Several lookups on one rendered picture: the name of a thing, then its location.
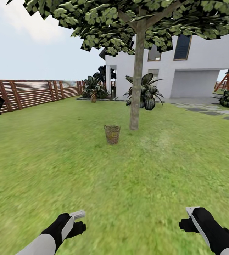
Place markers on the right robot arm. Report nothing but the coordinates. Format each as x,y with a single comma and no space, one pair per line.
201,221

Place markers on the fixed window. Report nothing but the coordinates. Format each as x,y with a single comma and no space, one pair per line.
155,76

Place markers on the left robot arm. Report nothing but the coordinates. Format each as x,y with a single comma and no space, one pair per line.
48,242

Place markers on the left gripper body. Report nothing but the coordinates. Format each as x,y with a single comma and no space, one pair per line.
78,229

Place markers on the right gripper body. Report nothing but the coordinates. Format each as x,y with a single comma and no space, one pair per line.
188,225

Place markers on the wicker basket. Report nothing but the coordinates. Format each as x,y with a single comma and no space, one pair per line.
110,138

